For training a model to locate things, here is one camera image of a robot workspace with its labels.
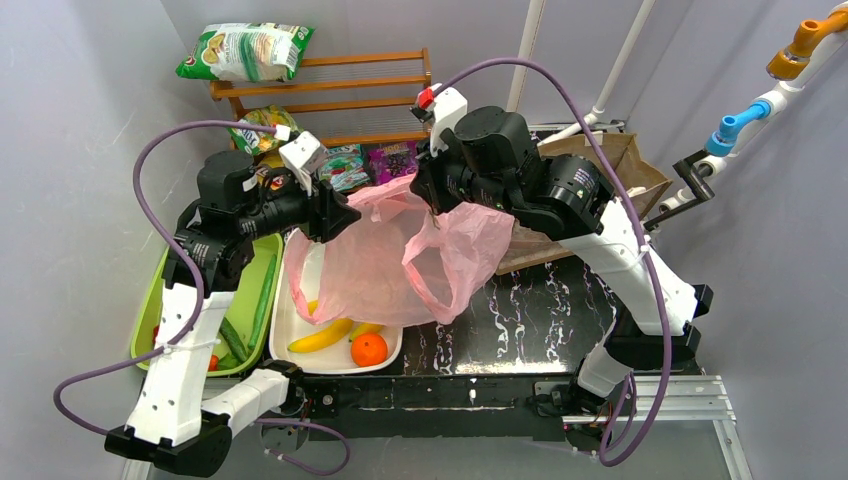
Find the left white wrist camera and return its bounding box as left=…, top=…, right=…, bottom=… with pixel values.
left=274, top=124, right=327, bottom=197

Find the yellow Lays chips bag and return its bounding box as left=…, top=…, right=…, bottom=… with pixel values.
left=257, top=151, right=292, bottom=191

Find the wooden shelf rack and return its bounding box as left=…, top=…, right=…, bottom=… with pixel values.
left=209, top=47, right=432, bottom=147

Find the white rectangular tray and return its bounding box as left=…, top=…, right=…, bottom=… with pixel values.
left=268, top=230, right=403, bottom=375

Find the brown burlap tote bag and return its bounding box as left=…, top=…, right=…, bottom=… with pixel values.
left=493, top=132, right=674, bottom=277

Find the purple grape candy packet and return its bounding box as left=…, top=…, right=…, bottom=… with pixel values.
left=368, top=141, right=418, bottom=185

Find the long green cucumber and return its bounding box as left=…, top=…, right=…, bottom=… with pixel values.
left=248, top=253, right=278, bottom=352

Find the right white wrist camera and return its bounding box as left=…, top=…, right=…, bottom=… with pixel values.
left=410, top=83, right=468, bottom=157

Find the green plastic bin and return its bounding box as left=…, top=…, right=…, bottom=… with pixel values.
left=130, top=234, right=284, bottom=378

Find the white PVC pipe frame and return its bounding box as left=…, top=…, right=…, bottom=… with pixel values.
left=506, top=0, right=848, bottom=233

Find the black pipe clamp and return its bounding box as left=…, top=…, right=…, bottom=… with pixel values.
left=644, top=149, right=715, bottom=231

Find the blue pipe valve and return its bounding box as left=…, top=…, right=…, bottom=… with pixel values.
left=704, top=100, right=772, bottom=157

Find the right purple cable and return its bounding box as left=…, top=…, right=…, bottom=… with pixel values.
left=433, top=56, right=674, bottom=468

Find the orange pipe valve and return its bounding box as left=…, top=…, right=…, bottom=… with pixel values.
left=766, top=20, right=831, bottom=81

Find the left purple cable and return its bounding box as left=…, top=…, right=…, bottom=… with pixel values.
left=52, top=119, right=351, bottom=478

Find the green white chips bag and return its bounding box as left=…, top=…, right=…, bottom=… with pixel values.
left=175, top=23, right=314, bottom=83

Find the purple cable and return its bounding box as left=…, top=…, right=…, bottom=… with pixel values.
left=52, top=119, right=351, bottom=478
left=433, top=56, right=674, bottom=468

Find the teal candy packet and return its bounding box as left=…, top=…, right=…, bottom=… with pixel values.
left=317, top=144, right=371, bottom=194

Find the pink plastic grocery bag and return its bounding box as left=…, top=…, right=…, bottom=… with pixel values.
left=321, top=175, right=514, bottom=328

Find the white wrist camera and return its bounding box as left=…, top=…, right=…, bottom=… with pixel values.
left=410, top=83, right=468, bottom=157
left=274, top=124, right=327, bottom=197

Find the orange fruit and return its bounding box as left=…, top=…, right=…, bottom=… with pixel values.
left=350, top=333, right=389, bottom=367

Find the green yellow snack bag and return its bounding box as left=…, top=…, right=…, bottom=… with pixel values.
left=228, top=105, right=303, bottom=156

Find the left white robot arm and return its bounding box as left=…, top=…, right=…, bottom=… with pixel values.
left=105, top=150, right=360, bottom=478

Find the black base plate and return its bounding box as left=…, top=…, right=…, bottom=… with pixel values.
left=288, top=372, right=611, bottom=441

